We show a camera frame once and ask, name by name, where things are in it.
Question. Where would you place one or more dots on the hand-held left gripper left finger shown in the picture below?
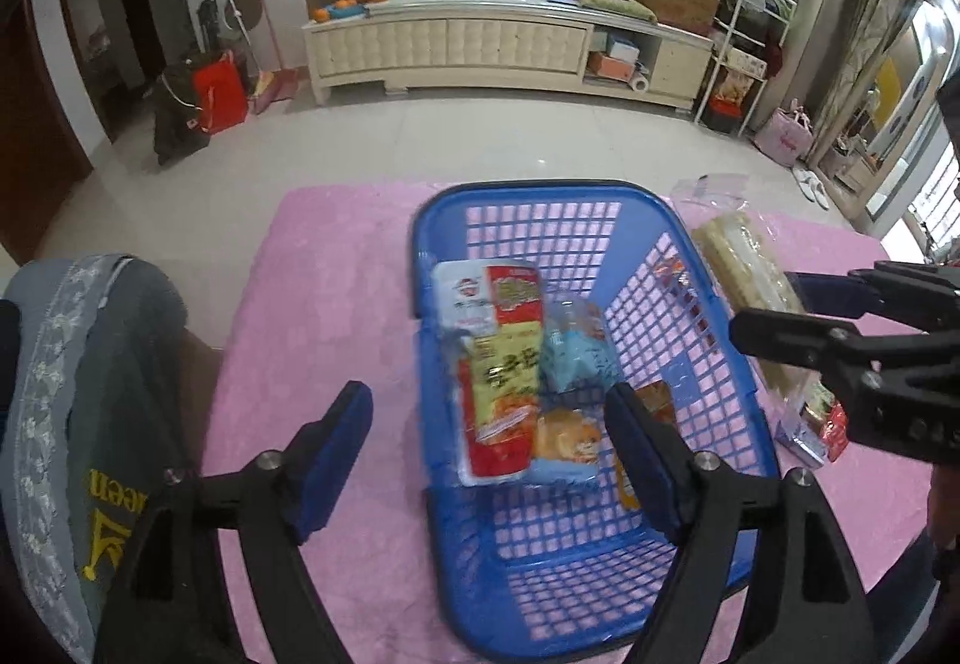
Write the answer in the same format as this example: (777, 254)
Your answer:
(330, 469)

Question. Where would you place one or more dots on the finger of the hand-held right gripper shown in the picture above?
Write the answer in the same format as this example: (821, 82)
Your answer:
(795, 338)
(847, 293)

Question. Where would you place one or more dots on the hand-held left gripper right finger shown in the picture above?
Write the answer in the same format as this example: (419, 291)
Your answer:
(649, 469)

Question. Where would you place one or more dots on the orange snack packet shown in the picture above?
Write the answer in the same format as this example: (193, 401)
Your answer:
(626, 484)

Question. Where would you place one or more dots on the small brown snack packet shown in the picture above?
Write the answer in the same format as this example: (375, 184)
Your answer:
(660, 401)

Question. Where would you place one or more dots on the clear beige wafer packet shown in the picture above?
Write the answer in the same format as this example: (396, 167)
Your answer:
(742, 266)

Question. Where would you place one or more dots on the blue orange bread packet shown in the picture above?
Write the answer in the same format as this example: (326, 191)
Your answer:
(562, 443)

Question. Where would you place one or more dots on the light blue snack packet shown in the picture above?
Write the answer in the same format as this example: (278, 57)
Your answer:
(574, 356)

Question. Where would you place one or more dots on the red yellow snack packet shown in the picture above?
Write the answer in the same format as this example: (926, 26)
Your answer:
(499, 409)

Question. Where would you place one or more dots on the white red snack packet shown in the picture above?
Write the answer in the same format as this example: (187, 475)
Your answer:
(480, 296)

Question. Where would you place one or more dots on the blue plastic basket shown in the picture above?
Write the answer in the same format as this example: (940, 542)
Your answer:
(540, 188)

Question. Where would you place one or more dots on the white slippers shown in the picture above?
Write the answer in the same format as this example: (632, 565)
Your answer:
(811, 188)

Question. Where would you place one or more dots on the pink bag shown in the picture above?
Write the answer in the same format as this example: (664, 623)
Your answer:
(784, 135)

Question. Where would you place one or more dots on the clear plastic bag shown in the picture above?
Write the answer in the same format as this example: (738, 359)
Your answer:
(709, 190)

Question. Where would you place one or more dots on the standing arched mirror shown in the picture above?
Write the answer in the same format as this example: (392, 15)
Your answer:
(900, 109)

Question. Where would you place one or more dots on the beige patterned curtain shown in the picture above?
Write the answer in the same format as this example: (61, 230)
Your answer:
(870, 19)

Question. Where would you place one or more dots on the white metal rack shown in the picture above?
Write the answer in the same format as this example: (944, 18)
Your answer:
(739, 38)

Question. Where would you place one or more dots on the white paper roll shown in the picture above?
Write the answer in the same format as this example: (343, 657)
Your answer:
(639, 82)

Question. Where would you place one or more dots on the orange box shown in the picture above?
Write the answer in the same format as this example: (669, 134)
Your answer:
(611, 66)

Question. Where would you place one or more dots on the cardboard box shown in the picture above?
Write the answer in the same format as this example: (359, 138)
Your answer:
(675, 3)

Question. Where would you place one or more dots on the black fuzzy cloth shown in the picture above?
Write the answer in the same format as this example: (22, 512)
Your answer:
(7, 349)

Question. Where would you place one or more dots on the green cushion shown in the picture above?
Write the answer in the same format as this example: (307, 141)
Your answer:
(619, 6)

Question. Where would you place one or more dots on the black bag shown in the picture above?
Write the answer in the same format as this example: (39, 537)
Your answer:
(180, 117)

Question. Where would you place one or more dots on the broom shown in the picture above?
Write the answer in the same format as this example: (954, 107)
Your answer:
(271, 90)

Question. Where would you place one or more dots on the red paper bag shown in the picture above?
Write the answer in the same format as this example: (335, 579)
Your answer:
(220, 94)

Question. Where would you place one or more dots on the cream tv cabinet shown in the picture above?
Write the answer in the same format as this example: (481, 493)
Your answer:
(487, 45)

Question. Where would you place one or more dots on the brown wooden door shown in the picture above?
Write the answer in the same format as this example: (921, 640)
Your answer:
(37, 147)

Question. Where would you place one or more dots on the blue dish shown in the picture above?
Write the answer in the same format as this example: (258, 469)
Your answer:
(349, 13)

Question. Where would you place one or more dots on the small round brown wall decor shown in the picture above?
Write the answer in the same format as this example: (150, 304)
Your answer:
(247, 6)

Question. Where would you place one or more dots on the brown door frame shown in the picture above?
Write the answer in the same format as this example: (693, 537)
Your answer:
(71, 34)

